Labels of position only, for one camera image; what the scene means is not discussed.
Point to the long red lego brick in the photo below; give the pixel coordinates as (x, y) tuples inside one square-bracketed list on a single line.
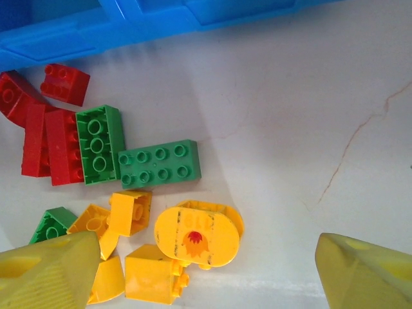
[(58, 151), (33, 141)]

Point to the blue three-compartment plastic container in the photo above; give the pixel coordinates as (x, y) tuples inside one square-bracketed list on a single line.
[(96, 29)]

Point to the small green lego brick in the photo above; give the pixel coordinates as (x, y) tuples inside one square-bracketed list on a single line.
[(59, 217)]

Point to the green two-by-four lego brick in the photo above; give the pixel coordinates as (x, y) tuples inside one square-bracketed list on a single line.
[(161, 165), (112, 135)]

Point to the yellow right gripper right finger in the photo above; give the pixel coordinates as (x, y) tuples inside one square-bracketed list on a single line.
[(363, 277)]

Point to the yellow curved lego brick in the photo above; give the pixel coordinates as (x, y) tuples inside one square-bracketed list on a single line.
[(107, 283)]

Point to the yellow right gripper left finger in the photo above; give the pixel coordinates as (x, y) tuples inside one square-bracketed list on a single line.
[(42, 277)]

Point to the small yellow sloped lego brick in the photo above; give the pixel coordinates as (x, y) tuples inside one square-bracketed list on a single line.
[(108, 244)]

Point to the red curved lego brick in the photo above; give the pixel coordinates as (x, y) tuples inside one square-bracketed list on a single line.
[(14, 96)]

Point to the small red lego brick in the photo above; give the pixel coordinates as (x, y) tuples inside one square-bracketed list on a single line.
[(72, 85)]

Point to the yellow rounded printed lego brick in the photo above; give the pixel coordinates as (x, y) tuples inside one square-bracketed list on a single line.
[(196, 238)]

